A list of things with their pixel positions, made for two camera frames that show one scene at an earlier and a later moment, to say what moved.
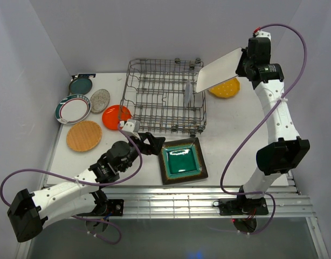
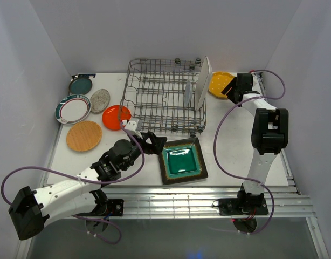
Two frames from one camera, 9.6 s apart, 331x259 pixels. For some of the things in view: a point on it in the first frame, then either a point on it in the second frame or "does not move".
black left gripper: x=156 y=143 does not move
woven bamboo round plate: x=84 y=136 does not move
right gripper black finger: x=240 y=70 to x=230 y=93
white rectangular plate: x=221 y=70 to x=204 y=81
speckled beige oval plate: x=100 y=100 does not move
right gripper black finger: x=245 y=52 to x=229 y=86
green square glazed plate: x=182 y=161 does not move
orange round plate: x=113 y=114 does not move
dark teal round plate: x=81 y=86 does not move
